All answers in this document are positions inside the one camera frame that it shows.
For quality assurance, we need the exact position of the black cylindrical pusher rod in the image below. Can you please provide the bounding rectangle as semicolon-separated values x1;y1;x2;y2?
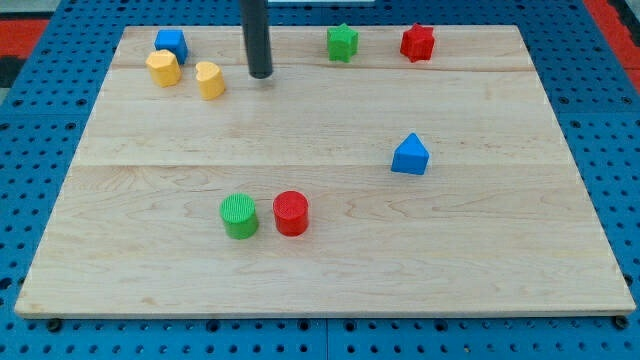
239;0;273;79

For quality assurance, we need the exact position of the yellow heart block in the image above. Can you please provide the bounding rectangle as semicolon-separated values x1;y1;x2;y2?
195;61;226;100

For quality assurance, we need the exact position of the yellow hexagon block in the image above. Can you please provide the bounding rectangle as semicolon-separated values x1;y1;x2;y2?
145;50;182;87

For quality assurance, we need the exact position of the blue cube block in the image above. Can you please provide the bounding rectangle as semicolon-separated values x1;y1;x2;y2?
154;29;189;65

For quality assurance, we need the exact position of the green star block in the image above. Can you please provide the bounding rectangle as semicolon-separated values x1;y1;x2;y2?
326;23;359;63

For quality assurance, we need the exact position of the red star block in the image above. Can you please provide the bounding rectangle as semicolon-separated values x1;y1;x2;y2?
400;23;435;62

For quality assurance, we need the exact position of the red cylinder block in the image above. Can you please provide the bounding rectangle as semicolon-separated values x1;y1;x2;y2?
272;190;309;237

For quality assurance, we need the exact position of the green cylinder block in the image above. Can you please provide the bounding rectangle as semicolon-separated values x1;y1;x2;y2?
219;193;259;240

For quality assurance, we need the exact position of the light wooden board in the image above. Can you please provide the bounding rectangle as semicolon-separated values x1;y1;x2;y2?
15;25;635;319

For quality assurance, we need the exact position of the blue triangle block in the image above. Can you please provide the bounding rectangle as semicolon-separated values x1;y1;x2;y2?
391;133;430;175

